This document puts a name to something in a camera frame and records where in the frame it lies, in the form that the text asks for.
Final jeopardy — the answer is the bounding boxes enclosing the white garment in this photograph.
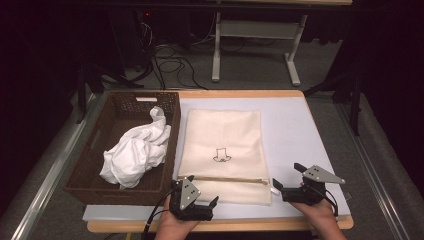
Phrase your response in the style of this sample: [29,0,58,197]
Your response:
[99,105,172,190]

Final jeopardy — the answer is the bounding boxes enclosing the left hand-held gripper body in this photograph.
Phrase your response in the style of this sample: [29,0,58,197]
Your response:
[169,178,215,222]

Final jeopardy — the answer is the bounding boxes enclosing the brown wicker basket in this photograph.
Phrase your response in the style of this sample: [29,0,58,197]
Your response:
[63,90,182,207]

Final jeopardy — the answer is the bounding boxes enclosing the white table mat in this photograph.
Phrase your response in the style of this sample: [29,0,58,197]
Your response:
[82,96,352,222]

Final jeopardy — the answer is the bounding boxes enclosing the black stand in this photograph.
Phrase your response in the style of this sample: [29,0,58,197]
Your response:
[303,66,363,136]
[76,63,144,124]

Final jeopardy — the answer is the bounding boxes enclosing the aluminium rail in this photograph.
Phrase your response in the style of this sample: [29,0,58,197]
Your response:
[9,91,111,240]
[334,103,411,240]

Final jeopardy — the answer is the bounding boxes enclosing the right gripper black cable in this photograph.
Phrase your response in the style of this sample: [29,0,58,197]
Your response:
[308,184,340,218]

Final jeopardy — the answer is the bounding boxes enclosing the person's right hand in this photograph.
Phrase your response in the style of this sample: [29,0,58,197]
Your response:
[289,199,338,234]

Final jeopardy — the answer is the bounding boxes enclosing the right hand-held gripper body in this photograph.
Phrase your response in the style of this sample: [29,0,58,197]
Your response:
[281,164,346,206]

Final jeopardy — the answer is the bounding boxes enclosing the white metal desk frame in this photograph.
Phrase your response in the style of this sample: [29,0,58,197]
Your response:
[206,0,353,87]

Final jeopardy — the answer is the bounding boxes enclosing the person's left hand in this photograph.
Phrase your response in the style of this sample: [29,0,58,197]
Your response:
[155,196,201,236]

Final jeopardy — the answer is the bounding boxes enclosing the black floor cables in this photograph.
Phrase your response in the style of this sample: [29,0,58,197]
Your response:
[151,43,209,91]

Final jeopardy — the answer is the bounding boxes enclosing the black computer tower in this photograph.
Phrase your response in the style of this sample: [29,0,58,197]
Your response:
[109,8,154,71]

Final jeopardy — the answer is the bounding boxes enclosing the cream zippered laundry bag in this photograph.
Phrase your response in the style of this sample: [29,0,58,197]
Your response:
[177,108,281,205]

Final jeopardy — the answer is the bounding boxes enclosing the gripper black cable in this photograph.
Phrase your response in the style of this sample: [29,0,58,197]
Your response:
[141,188,178,240]
[308,184,340,218]

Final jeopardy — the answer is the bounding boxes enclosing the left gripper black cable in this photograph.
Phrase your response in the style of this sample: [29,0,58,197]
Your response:
[141,188,178,240]

